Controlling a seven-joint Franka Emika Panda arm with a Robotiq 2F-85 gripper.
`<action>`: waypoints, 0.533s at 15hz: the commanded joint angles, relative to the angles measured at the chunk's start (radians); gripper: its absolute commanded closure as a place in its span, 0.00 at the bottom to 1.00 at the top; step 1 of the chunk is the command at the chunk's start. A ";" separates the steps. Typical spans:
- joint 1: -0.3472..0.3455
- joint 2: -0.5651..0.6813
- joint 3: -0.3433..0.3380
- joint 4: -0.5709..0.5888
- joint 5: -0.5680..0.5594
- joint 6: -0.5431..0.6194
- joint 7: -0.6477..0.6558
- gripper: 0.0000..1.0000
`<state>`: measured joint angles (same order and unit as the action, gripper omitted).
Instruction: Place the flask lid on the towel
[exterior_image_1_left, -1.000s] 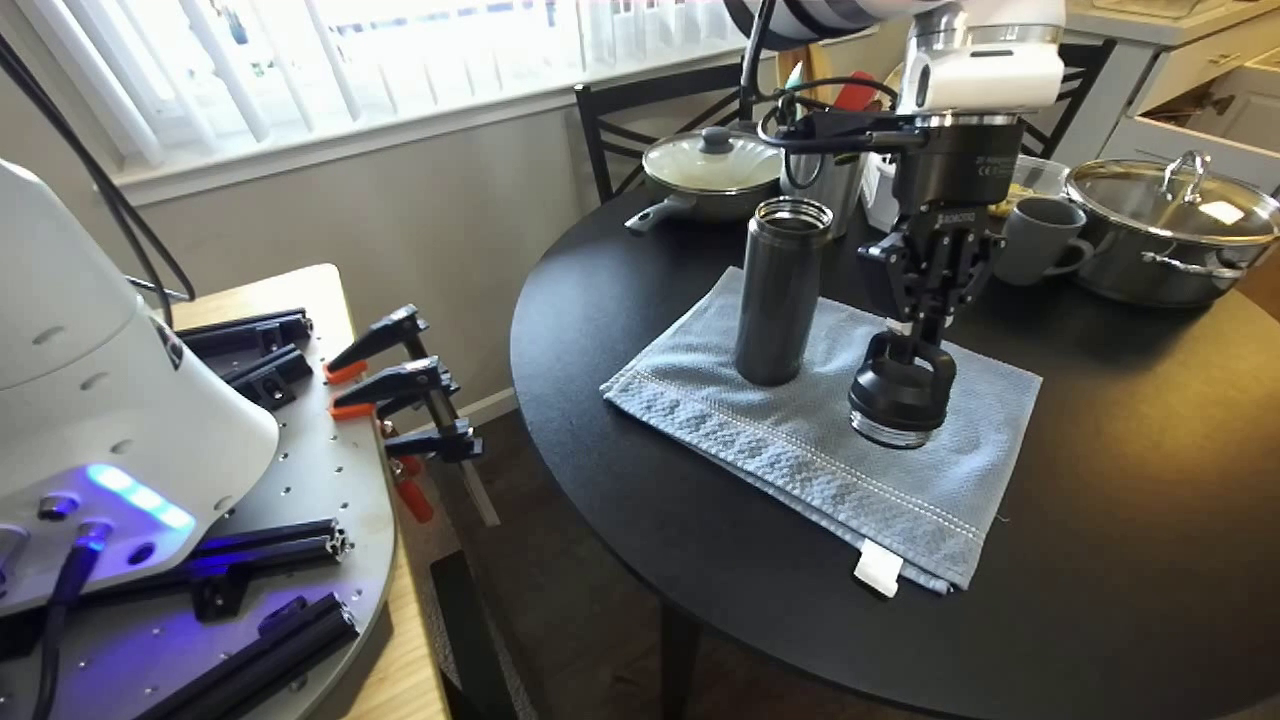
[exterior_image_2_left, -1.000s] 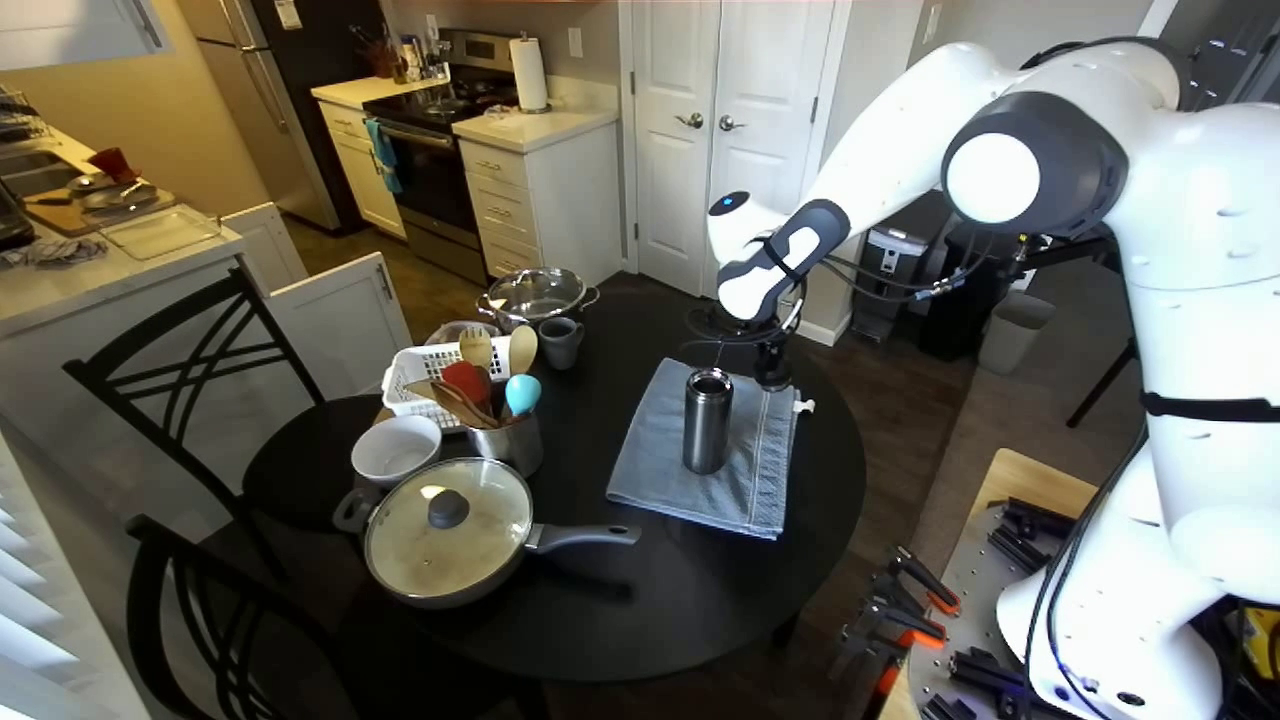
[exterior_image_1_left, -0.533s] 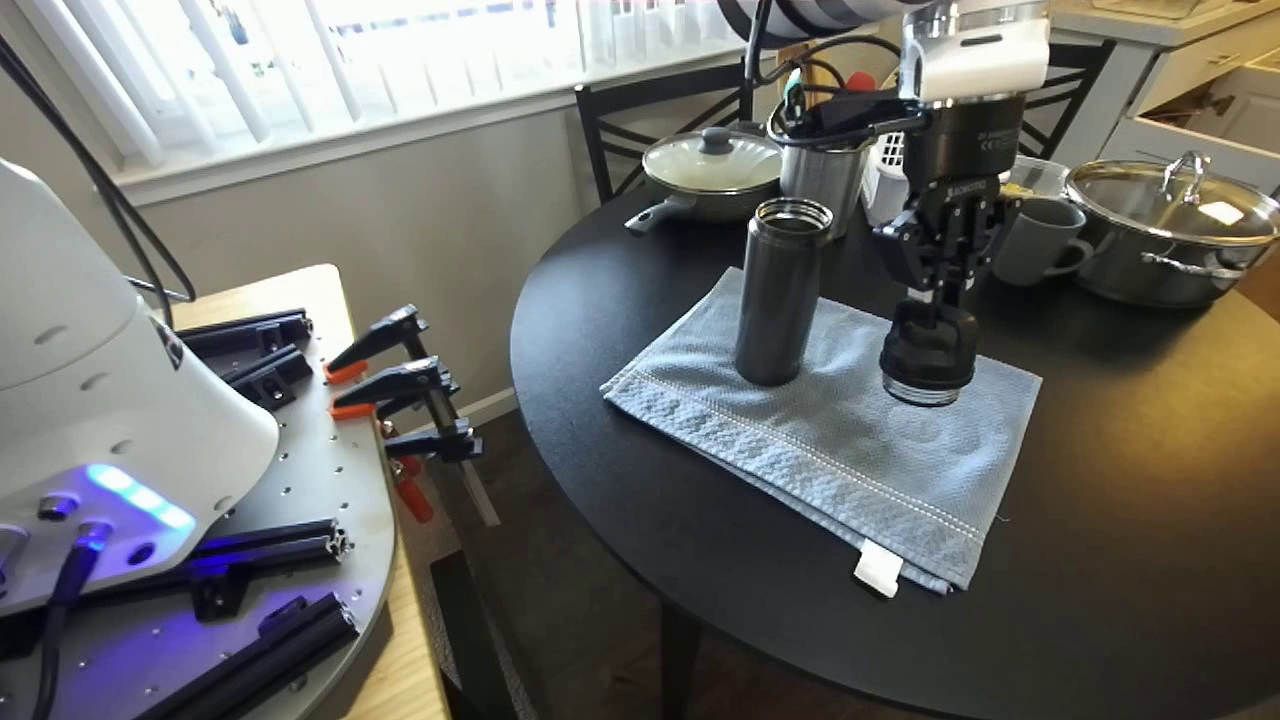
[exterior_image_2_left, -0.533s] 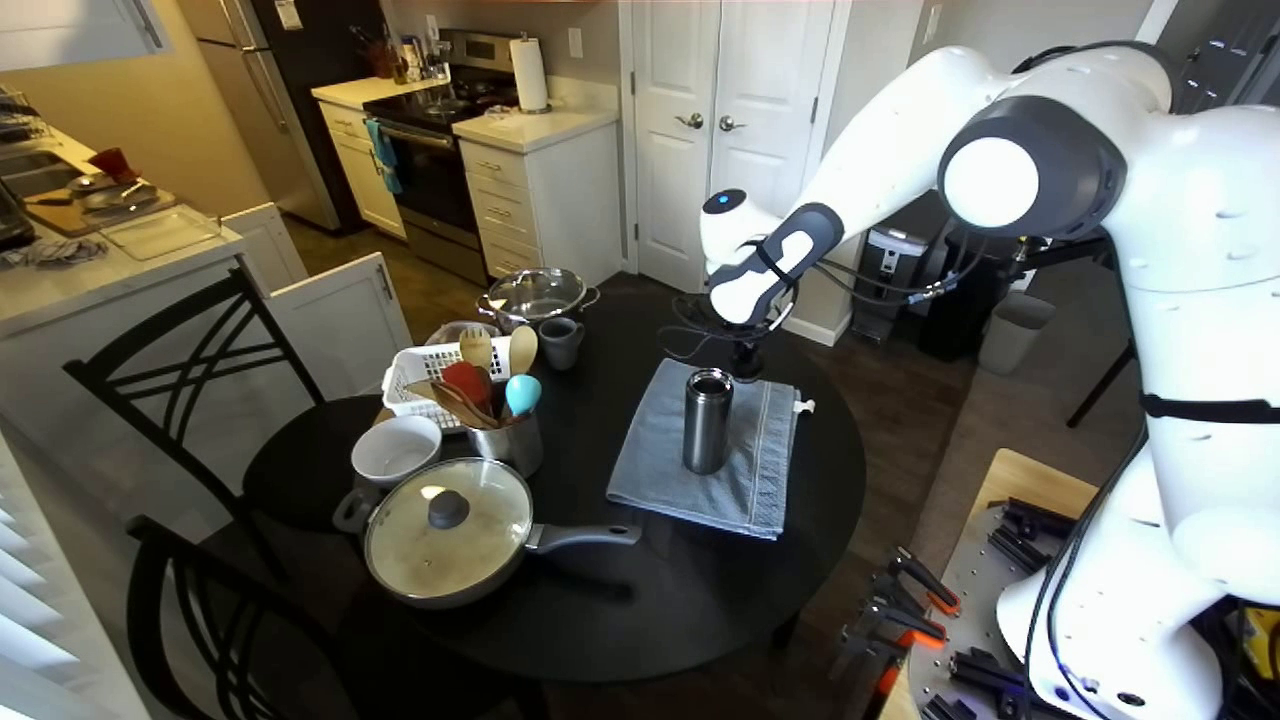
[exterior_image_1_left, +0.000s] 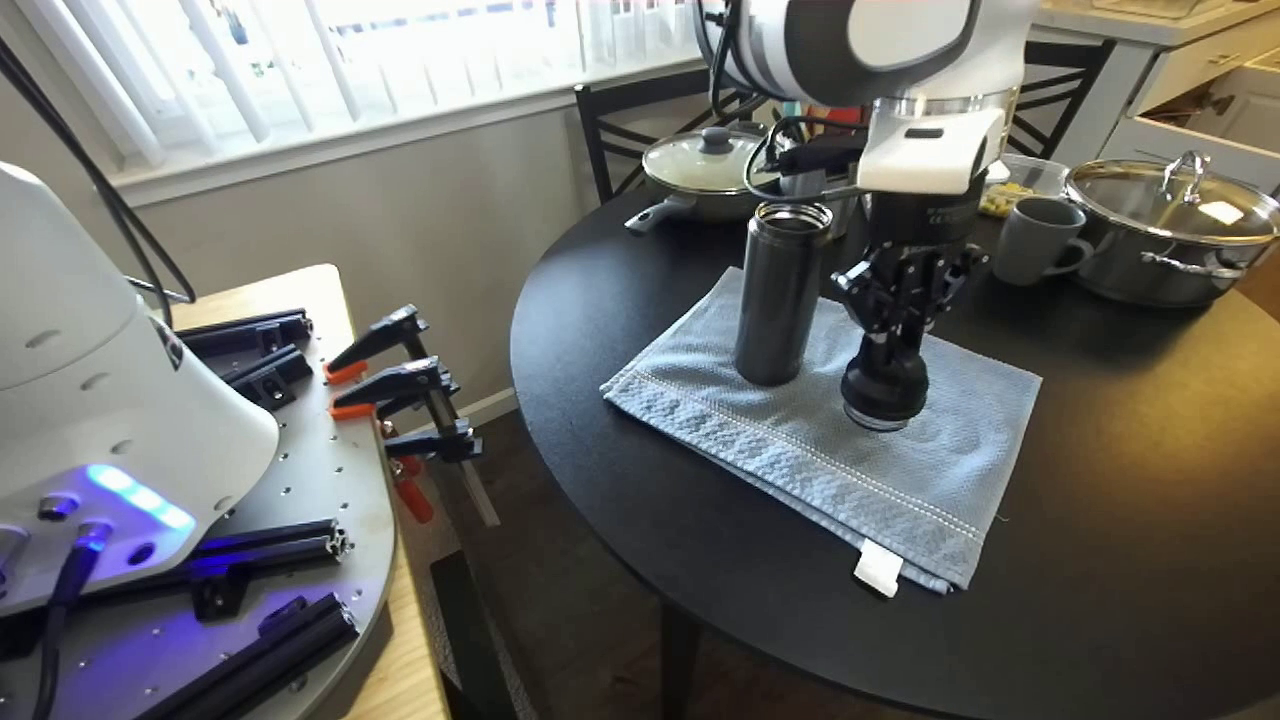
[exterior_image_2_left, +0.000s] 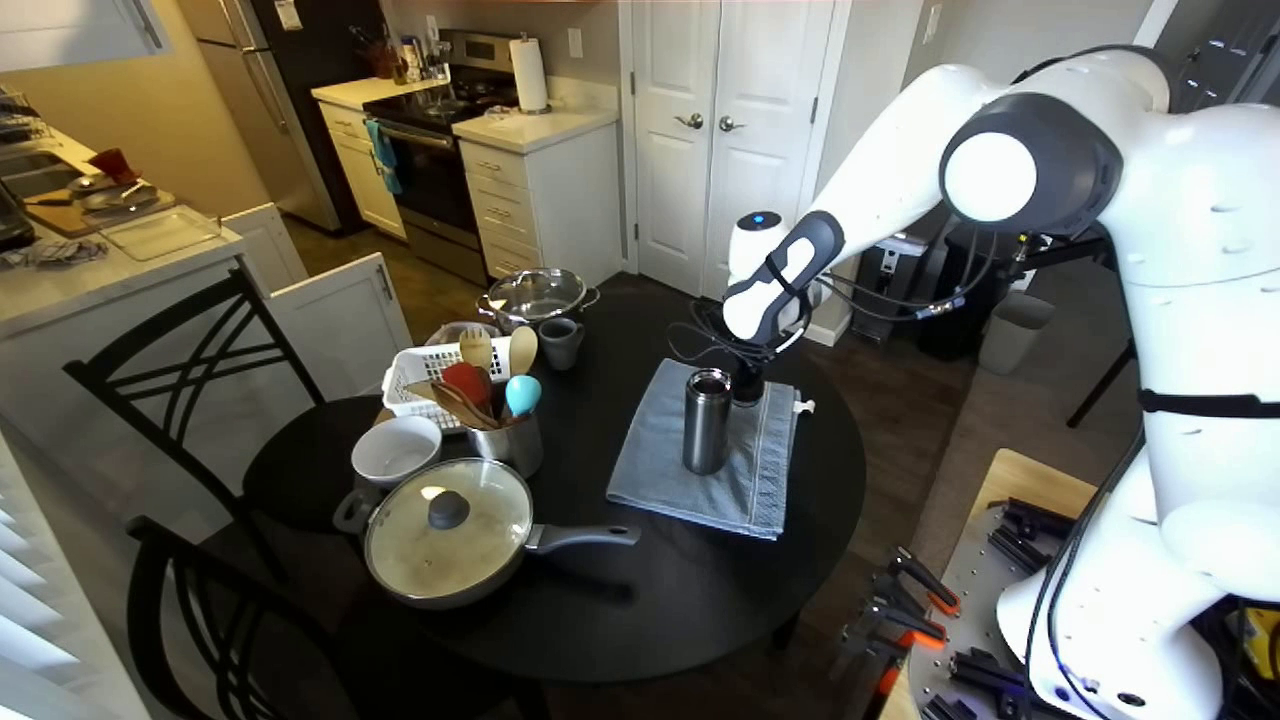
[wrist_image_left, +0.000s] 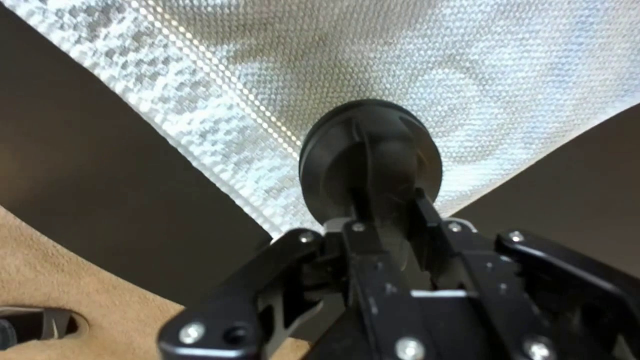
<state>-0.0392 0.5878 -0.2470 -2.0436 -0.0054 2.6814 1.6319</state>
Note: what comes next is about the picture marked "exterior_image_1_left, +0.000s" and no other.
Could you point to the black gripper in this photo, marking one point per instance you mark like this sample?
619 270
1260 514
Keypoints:
914 225

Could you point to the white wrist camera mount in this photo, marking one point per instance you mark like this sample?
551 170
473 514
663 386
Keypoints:
926 147

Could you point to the wooden stand table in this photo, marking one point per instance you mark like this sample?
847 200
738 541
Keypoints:
402 675

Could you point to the grey ceramic mug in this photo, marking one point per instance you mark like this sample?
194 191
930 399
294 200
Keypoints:
1032 240

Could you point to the white window blinds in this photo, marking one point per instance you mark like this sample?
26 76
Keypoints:
335 53

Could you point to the dark metal flask bottle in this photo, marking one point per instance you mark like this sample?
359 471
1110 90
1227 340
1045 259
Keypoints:
779 303

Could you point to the black clamp orange trigger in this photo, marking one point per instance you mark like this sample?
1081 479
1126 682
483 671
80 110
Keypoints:
381 338
422 407

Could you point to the grey robot mounting plate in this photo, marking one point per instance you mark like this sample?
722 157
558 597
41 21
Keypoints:
312 506

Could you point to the black metal bracket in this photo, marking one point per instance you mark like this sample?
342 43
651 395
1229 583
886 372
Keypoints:
254 355

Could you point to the stainless steel pot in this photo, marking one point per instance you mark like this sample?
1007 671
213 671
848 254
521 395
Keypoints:
1145 260

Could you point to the black wooden chair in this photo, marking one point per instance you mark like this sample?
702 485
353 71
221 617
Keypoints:
1061 81
627 124

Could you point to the white kitchen cabinet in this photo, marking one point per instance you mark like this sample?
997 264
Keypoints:
1201 64

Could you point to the light blue towel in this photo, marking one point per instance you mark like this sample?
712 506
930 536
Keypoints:
801 433

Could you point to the black aluminium rail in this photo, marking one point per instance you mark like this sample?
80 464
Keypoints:
254 666
267 548

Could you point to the grey frying pan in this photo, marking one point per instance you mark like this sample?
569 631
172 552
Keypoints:
694 200

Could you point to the glass pot lid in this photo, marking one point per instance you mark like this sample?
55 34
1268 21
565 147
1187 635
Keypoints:
1174 200

